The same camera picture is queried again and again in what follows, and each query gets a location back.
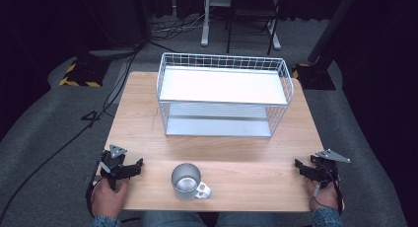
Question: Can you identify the left hand-held gripper black cable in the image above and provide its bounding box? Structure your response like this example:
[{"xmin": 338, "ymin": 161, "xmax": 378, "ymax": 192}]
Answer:
[{"xmin": 85, "ymin": 159, "xmax": 106, "ymax": 219}]

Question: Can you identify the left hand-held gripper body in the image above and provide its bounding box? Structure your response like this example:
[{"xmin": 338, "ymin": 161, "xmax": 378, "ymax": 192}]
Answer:
[{"xmin": 99, "ymin": 144, "xmax": 128, "ymax": 191}]

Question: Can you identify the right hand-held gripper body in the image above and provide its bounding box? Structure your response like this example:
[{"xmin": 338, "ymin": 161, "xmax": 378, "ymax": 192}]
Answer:
[{"xmin": 310, "ymin": 148, "xmax": 352, "ymax": 189}]

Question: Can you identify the white wire shelf rack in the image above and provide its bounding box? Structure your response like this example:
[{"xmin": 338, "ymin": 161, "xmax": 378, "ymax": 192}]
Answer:
[{"xmin": 156, "ymin": 52, "xmax": 296, "ymax": 139}]

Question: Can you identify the white metal desk frame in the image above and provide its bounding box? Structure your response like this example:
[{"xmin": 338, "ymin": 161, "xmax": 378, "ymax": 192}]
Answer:
[{"xmin": 200, "ymin": 0, "xmax": 283, "ymax": 51}]

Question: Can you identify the person's left hand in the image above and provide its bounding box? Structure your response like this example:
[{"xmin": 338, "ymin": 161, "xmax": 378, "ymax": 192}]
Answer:
[{"xmin": 91, "ymin": 177, "xmax": 130, "ymax": 219}]

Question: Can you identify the bundle of floor cables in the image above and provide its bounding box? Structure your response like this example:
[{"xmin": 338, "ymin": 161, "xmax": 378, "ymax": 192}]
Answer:
[{"xmin": 149, "ymin": 9, "xmax": 208, "ymax": 42}]

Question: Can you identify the person's right hand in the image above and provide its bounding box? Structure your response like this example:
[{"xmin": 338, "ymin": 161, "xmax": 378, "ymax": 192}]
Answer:
[{"xmin": 304, "ymin": 178, "xmax": 345, "ymax": 212}]

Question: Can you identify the silver metal mug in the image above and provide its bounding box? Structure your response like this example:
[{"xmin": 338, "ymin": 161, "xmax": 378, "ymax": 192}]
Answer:
[{"xmin": 171, "ymin": 163, "xmax": 213, "ymax": 201}]

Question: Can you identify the black folding chair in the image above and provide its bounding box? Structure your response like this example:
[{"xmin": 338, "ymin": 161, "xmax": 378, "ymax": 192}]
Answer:
[{"xmin": 226, "ymin": 0, "xmax": 284, "ymax": 56}]

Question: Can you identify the black yellow striped stand base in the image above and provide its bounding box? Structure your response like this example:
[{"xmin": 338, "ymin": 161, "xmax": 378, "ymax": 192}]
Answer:
[
  {"xmin": 291, "ymin": 62, "xmax": 337, "ymax": 92},
  {"xmin": 58, "ymin": 56, "xmax": 112, "ymax": 89}
]

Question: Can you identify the long black floor cable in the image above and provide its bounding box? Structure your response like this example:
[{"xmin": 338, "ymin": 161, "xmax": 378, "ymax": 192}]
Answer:
[{"xmin": 0, "ymin": 43, "xmax": 142, "ymax": 218}]

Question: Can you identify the black slanted stand pole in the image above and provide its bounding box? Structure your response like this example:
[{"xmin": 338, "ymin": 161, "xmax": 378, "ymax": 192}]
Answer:
[{"xmin": 307, "ymin": 0, "xmax": 361, "ymax": 65}]

